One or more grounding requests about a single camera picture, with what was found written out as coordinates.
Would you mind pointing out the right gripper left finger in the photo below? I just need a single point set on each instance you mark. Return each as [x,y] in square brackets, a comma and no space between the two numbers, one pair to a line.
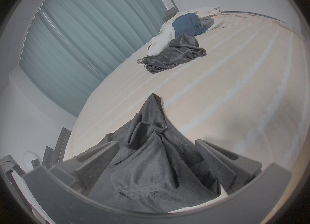
[96,162]

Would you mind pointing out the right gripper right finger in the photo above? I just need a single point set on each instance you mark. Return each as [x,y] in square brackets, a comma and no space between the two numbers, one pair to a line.
[237,165]

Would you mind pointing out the black T-shirt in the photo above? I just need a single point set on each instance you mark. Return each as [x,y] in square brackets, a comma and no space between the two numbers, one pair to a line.
[150,165]

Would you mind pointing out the bed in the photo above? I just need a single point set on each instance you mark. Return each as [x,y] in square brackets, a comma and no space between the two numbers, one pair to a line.
[242,85]

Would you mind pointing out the pile of clothes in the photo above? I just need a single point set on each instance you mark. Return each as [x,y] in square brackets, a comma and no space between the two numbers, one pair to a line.
[189,24]

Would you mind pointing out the black chest of drawers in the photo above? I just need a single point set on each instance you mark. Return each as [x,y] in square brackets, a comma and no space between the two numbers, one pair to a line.
[63,140]

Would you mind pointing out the round white mirror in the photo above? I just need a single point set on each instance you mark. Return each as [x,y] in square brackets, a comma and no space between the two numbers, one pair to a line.
[31,158]

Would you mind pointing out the blue-green curtain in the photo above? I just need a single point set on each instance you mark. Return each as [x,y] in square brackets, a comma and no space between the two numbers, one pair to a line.
[101,12]
[48,68]

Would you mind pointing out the black shiny garment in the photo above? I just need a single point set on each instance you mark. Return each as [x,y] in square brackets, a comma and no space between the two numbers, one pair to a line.
[174,51]

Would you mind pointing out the white printed pillow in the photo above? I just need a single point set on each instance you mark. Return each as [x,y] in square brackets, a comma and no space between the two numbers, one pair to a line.
[208,11]

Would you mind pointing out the grey bedside table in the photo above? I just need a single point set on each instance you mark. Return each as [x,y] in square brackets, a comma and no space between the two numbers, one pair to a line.
[170,12]

